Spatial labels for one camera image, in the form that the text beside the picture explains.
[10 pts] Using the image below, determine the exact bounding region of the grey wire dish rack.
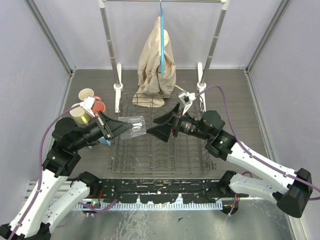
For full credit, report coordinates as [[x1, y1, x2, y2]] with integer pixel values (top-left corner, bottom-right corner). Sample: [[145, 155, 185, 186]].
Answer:
[[107, 93, 217, 175]]

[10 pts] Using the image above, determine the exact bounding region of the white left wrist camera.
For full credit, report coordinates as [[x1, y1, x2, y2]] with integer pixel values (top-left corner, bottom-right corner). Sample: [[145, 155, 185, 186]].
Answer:
[[79, 96, 96, 118]]

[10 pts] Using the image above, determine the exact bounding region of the white clothes rack stand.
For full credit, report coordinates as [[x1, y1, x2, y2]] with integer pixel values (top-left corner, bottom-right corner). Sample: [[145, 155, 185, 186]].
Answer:
[[98, 0, 230, 113]]

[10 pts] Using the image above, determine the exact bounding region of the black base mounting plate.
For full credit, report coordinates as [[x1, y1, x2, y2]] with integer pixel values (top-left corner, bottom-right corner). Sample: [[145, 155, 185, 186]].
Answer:
[[88, 178, 235, 204]]

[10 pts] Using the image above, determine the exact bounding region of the pink handleless tumbler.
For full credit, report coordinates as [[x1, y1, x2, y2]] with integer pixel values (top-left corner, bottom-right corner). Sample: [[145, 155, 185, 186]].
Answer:
[[92, 101, 107, 114]]

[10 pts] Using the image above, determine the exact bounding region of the blue clothes hanger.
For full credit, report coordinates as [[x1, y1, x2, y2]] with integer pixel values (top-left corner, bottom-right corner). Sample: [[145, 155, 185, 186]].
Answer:
[[159, 0, 165, 76]]

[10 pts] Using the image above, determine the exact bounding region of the light blue mug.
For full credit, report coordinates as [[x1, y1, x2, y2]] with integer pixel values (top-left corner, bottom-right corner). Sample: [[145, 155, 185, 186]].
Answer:
[[98, 137, 113, 146]]

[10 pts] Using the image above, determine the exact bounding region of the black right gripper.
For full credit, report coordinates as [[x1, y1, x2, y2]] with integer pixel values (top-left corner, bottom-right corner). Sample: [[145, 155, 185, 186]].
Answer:
[[146, 102, 212, 142]]

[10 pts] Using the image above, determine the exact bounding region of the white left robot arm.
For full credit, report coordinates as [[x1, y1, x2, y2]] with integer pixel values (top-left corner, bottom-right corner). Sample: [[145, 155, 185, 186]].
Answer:
[[0, 113, 133, 240]]

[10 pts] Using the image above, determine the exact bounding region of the yellow-green mug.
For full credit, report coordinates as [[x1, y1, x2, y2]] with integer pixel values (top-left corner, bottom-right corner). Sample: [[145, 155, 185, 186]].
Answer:
[[69, 106, 91, 125]]

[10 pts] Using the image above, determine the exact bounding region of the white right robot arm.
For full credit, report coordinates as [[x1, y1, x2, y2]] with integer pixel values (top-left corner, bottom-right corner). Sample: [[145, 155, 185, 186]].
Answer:
[[112, 105, 313, 218]]

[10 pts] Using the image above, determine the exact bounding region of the clear glass cup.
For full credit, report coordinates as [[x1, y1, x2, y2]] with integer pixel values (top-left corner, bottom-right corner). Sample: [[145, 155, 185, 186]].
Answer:
[[118, 116, 147, 140]]

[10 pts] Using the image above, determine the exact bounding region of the beige cloth garment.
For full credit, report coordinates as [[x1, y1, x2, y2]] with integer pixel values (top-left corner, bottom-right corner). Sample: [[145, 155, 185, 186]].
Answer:
[[132, 17, 176, 108]]

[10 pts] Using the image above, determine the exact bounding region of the pink mug with handle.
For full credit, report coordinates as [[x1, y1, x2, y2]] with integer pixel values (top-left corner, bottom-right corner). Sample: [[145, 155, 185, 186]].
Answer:
[[78, 88, 102, 102]]

